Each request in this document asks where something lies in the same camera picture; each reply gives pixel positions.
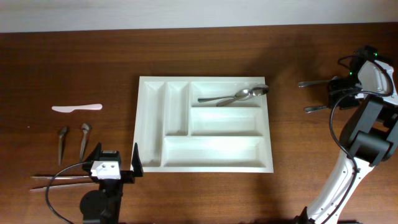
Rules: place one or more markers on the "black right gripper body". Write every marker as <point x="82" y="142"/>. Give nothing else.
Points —
<point x="339" y="87"/>

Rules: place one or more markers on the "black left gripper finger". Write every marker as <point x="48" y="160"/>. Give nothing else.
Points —
<point x="136" y="162"/>
<point x="95" y="154"/>

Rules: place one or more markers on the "white cutlery tray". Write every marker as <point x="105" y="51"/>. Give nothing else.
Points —
<point x="176" y="133"/>

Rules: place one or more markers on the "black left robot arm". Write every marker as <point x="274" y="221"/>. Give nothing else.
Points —
<point x="102" y="206"/>

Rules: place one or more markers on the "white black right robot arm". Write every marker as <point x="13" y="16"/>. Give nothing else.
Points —
<point x="368" y="138"/>

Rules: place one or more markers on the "upper metal chopstick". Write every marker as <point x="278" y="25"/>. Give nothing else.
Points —
<point x="59" y="177"/>

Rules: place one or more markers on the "metal chopstick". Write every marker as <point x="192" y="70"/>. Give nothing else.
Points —
<point x="38" y="189"/>
<point x="59" y="177"/>

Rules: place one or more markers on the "small metal spoon right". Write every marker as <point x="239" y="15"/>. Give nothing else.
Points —
<point x="86" y="129"/>

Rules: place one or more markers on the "small metal spoon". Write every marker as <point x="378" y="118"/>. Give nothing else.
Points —
<point x="86" y="129"/>
<point x="61" y="134"/>

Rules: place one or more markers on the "small metal spoon left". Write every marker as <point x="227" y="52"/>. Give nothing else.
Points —
<point x="61" y="134"/>

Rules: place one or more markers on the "pink plastic knife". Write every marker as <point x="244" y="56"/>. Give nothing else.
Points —
<point x="69" y="109"/>

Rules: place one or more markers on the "lower metal chopstick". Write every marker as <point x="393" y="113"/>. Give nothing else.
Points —
<point x="38" y="189"/>

